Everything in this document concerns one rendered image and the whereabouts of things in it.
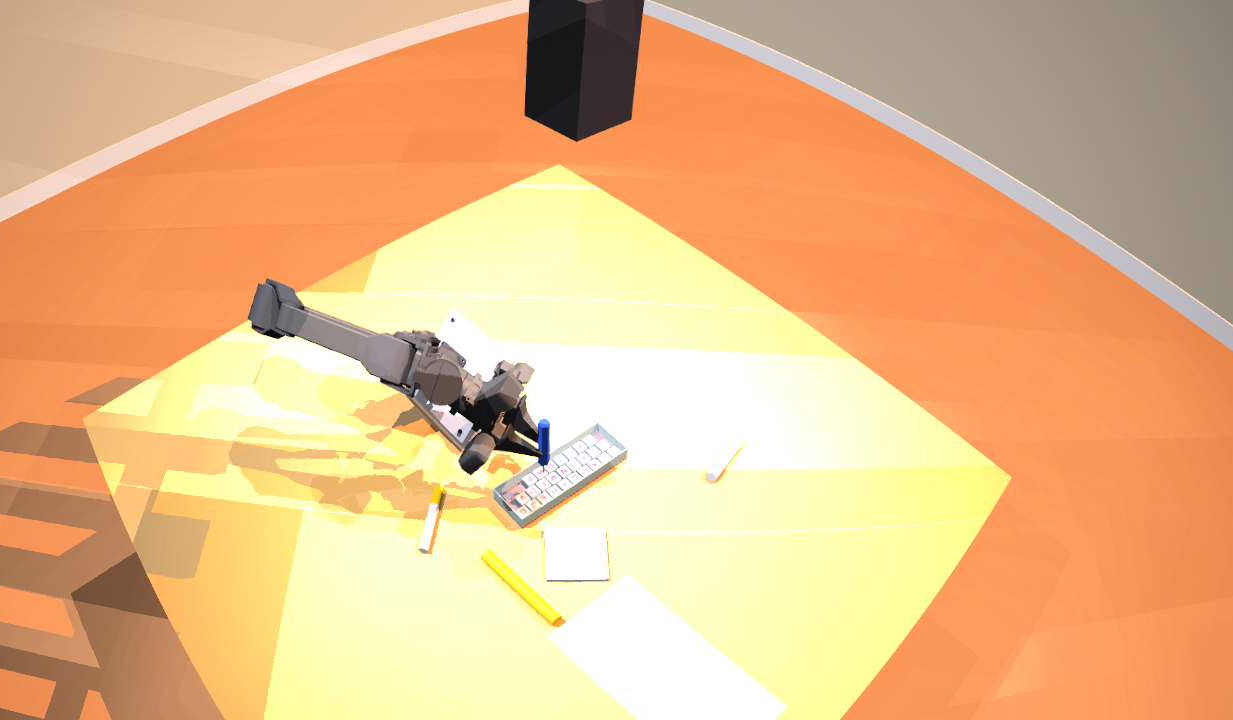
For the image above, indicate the white keyboard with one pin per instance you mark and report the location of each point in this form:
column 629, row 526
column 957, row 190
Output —
column 530, row 493

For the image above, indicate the blue stylus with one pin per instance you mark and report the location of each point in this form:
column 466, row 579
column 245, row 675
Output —
column 544, row 429

